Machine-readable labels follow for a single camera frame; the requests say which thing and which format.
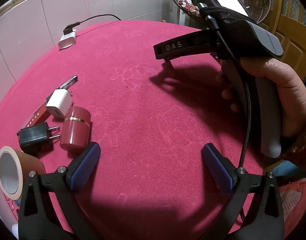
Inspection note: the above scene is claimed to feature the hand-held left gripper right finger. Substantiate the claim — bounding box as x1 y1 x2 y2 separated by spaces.
202 143 285 240

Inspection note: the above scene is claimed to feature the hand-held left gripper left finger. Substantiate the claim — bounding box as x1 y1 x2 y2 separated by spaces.
18 141 101 240

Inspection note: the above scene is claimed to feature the red cylinder gold band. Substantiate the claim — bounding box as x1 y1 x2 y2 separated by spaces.
60 106 91 152

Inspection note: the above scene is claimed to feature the brown tape roll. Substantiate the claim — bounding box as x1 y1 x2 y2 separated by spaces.
0 145 46 200

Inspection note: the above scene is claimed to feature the black wall charger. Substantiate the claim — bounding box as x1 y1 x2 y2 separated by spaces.
17 122 62 154

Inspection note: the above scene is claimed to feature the white wall charger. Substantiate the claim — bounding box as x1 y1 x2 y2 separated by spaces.
46 90 74 119

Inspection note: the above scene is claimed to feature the slim red box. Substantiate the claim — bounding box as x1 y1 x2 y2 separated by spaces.
21 95 54 130

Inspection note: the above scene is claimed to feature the clear pen black grip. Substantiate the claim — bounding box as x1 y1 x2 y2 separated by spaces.
59 75 78 90

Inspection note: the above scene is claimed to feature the person's right hand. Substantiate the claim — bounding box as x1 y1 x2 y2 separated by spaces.
215 58 306 137

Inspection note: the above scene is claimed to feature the wicker chair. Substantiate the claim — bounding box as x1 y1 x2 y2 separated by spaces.
168 0 271 26

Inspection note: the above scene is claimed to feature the wooden door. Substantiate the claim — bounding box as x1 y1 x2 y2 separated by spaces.
263 0 306 80

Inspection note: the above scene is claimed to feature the patterned red cushion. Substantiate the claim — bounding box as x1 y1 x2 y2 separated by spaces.
179 0 201 18

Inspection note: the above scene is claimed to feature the blue cloth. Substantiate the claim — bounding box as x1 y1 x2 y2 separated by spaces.
272 161 301 178

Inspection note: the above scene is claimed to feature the red patterned cloth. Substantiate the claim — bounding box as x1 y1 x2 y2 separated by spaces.
278 180 306 230

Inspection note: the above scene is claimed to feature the white power adapter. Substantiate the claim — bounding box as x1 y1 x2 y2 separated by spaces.
58 29 77 50

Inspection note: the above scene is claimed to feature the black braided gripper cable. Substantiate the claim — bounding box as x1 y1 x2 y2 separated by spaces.
197 2 253 168

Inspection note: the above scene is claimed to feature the black charging cable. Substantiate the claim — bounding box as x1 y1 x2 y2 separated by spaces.
63 14 122 36

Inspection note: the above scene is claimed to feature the bamboo rail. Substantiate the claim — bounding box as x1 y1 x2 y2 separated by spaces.
0 0 168 23

